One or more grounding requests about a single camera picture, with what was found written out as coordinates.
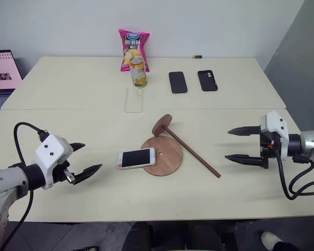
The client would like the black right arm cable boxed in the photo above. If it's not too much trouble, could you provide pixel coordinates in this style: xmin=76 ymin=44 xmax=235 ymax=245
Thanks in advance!
xmin=274 ymin=148 xmax=314 ymax=201

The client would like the brown wooden rod with disc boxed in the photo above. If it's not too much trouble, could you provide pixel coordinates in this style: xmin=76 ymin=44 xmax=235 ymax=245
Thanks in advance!
xmin=151 ymin=113 xmax=222 ymax=179

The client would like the white smartphone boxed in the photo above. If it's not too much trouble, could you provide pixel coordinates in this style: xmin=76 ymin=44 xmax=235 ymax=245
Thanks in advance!
xmin=116 ymin=147 xmax=157 ymax=171

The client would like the dark rounded shape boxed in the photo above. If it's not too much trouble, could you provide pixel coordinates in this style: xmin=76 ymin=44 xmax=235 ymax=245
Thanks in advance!
xmin=122 ymin=221 xmax=152 ymax=251

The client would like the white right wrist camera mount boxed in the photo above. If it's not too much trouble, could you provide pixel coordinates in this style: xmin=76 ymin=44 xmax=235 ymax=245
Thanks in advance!
xmin=260 ymin=110 xmax=289 ymax=161

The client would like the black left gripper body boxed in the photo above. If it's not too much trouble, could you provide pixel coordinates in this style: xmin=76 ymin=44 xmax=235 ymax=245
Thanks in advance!
xmin=51 ymin=153 xmax=78 ymax=186

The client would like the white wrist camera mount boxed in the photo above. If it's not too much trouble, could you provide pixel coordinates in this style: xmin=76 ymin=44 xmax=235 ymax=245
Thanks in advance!
xmin=260 ymin=110 xmax=289 ymax=161
xmin=31 ymin=134 xmax=74 ymax=190

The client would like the clear phone case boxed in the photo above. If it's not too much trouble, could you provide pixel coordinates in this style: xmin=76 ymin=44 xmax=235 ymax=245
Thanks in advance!
xmin=124 ymin=87 xmax=145 ymax=114

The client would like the black phone case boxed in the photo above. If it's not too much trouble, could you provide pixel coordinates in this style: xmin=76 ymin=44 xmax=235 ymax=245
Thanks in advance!
xmin=197 ymin=70 xmax=219 ymax=93

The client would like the white shoe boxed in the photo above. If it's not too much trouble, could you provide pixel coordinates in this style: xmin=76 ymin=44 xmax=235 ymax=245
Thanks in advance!
xmin=260 ymin=231 xmax=284 ymax=251

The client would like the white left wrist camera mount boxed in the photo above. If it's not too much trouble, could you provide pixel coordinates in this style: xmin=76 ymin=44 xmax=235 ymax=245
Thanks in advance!
xmin=31 ymin=134 xmax=74 ymax=190

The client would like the black smartphone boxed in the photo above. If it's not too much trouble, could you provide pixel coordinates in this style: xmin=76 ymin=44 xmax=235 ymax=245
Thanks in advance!
xmin=168 ymin=71 xmax=188 ymax=95

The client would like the dark trouser leg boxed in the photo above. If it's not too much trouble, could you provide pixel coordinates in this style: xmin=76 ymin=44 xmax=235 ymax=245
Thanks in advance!
xmin=273 ymin=241 xmax=302 ymax=251

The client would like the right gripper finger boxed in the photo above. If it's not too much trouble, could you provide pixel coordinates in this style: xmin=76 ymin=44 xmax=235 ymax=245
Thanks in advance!
xmin=227 ymin=125 xmax=262 ymax=137
xmin=224 ymin=154 xmax=265 ymax=168

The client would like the round wooden board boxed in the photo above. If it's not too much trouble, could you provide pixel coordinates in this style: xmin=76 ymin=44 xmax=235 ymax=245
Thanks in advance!
xmin=140 ymin=135 xmax=184 ymax=177

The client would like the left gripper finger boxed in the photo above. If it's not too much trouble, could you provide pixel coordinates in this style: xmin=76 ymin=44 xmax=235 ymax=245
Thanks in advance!
xmin=73 ymin=164 xmax=103 ymax=186
xmin=69 ymin=142 xmax=86 ymax=154

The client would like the laptop with pink screen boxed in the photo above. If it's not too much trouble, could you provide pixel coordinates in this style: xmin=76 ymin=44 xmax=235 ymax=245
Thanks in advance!
xmin=0 ymin=50 xmax=24 ymax=120

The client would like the pink potato chips bag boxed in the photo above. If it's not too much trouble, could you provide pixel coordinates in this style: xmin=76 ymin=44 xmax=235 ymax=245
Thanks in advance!
xmin=118 ymin=28 xmax=151 ymax=73

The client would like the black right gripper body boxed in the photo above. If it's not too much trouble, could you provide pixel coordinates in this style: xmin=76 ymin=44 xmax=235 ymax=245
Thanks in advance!
xmin=259 ymin=131 xmax=282 ymax=169

